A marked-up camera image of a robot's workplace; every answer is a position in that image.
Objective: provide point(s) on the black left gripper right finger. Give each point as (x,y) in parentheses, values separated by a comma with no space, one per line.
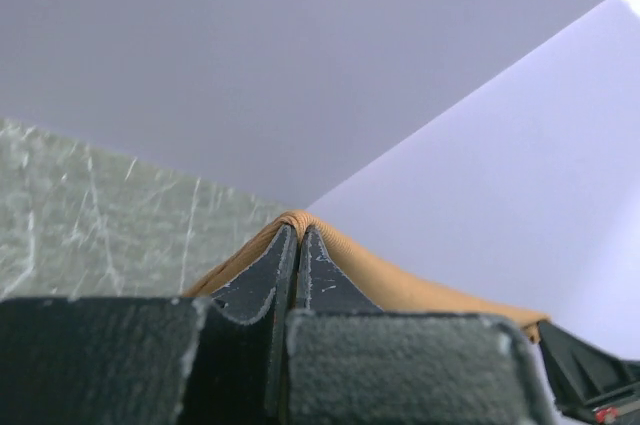
(349,362)

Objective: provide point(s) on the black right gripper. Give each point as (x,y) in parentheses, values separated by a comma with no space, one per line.
(589,384)

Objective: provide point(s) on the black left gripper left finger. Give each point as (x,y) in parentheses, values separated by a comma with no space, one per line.
(105,360)

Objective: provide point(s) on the tan tank top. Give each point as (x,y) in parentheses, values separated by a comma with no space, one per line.
(385,284)

